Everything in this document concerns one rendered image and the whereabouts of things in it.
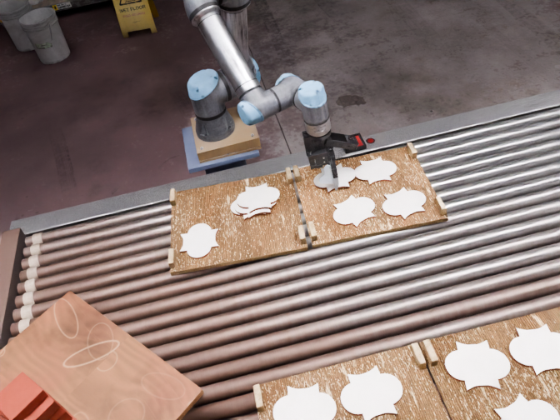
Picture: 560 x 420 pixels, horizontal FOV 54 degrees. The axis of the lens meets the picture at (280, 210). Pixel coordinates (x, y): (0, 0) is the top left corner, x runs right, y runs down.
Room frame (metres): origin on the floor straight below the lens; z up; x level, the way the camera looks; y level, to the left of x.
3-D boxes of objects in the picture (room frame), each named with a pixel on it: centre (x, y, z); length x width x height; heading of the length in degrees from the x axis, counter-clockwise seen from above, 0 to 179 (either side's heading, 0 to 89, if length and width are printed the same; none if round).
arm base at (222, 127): (1.73, 0.19, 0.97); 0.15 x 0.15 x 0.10
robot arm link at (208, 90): (1.73, 0.18, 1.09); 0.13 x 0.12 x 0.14; 115
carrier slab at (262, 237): (1.22, 0.14, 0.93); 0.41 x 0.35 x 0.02; 90
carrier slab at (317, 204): (1.23, -0.28, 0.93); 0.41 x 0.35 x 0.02; 91
